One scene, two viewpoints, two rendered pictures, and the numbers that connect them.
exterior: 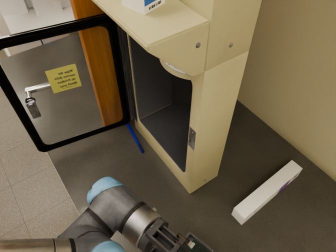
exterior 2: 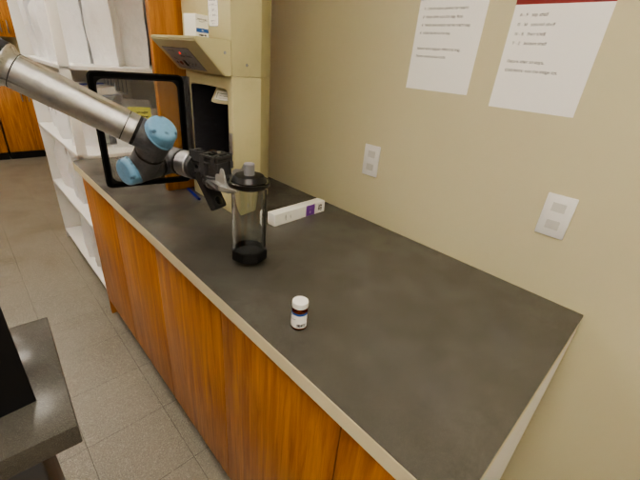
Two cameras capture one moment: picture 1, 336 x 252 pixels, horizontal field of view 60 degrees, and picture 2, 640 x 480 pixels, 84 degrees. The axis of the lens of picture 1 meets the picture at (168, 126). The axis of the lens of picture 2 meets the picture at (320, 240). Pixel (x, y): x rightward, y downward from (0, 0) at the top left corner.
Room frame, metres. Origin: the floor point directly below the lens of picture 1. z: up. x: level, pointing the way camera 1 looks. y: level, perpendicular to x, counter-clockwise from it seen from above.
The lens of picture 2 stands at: (-0.85, -0.15, 1.47)
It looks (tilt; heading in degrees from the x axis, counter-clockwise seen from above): 26 degrees down; 349
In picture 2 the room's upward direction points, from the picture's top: 5 degrees clockwise
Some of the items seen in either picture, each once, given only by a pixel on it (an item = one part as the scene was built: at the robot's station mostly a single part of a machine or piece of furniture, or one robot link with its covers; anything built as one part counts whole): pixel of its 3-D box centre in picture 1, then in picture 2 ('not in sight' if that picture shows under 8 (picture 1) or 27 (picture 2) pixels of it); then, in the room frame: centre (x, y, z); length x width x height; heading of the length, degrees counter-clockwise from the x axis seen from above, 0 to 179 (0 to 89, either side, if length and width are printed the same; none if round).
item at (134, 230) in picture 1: (145, 226); (190, 164); (0.22, 0.05, 1.18); 0.08 x 0.05 x 0.08; 140
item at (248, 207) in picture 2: not in sight; (249, 217); (0.07, -0.12, 1.08); 0.11 x 0.11 x 0.21
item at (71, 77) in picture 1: (71, 92); (144, 131); (0.59, 0.27, 1.19); 0.30 x 0.01 x 0.40; 115
